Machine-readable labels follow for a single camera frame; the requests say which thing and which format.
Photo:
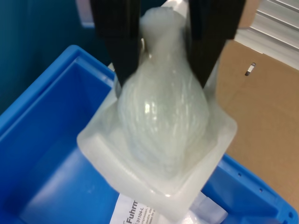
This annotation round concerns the white printed flat packet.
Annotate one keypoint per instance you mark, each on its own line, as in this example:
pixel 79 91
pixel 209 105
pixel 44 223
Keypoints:
pixel 130 210

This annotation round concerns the blue plastic bin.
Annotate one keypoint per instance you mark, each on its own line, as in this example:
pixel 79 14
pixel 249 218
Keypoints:
pixel 46 140

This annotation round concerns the white gauze roll packet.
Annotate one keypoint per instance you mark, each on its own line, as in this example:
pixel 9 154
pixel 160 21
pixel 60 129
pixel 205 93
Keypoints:
pixel 163 116

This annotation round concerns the clear gauze pad packet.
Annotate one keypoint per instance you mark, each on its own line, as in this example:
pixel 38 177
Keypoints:
pixel 205 214

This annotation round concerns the brown cardboard sheet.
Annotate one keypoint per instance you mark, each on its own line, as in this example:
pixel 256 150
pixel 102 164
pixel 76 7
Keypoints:
pixel 257 105

